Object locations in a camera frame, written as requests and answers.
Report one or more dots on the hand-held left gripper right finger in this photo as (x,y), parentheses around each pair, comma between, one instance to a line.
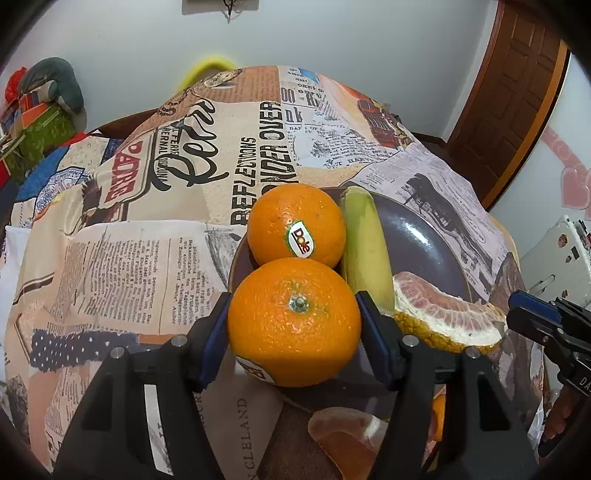
(375,344)

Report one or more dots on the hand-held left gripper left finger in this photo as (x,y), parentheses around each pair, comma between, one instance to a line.
(214,344)

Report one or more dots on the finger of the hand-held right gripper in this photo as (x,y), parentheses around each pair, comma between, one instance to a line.
(528,323)
(531,301)

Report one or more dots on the orange with bottom sticker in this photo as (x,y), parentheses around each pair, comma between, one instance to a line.
(295,332)

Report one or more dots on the dark purple plate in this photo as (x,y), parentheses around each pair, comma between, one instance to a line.
(415,240)

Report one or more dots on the person's right hand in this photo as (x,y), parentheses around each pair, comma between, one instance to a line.
(556,415)

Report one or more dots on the white plastic box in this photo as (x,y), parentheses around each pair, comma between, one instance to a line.
(563,263)

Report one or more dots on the peeled pomelo segment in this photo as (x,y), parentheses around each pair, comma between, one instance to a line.
(438,314)

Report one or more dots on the green-yellow banana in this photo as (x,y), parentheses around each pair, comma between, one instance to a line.
(364,249)

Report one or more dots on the newspaper print tablecloth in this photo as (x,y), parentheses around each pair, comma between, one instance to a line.
(138,277)

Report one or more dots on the orange with oval sticker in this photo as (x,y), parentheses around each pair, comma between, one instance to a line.
(277,221)

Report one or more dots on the brown wooden door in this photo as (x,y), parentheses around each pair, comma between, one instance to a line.
(512,92)

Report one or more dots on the blue patterned quilt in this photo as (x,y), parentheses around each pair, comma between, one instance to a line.
(51,161)

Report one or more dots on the yellow chair back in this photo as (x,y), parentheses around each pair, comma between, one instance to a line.
(203,64)

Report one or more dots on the grey plush cushion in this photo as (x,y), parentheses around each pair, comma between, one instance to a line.
(60,83)

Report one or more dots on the pink heart wall decoration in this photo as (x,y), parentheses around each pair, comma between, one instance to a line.
(577,184)

